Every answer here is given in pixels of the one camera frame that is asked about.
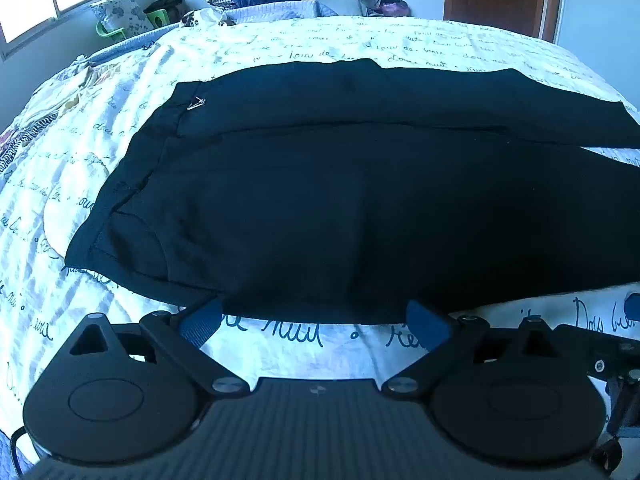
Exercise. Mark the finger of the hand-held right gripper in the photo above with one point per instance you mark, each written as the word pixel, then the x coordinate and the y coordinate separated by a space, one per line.
pixel 631 305

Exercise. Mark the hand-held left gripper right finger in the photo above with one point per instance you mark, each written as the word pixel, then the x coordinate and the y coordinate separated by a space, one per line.
pixel 425 325

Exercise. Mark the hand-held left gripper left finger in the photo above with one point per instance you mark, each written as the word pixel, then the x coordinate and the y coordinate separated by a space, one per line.
pixel 202 321

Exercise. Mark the black pants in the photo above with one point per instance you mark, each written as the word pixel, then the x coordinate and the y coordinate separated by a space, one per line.
pixel 320 200

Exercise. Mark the white script-printed blanket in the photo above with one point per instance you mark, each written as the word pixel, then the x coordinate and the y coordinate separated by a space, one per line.
pixel 90 110

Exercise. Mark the green plastic chair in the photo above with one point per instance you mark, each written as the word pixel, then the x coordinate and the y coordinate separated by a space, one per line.
pixel 107 30

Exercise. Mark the purple item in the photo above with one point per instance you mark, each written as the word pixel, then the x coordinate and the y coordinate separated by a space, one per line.
pixel 395 8

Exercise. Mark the dark brown bag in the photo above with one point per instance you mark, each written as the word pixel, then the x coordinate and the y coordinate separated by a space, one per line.
pixel 167 5

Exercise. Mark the floral pillow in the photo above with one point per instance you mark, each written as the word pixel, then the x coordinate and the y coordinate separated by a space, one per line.
pixel 120 12

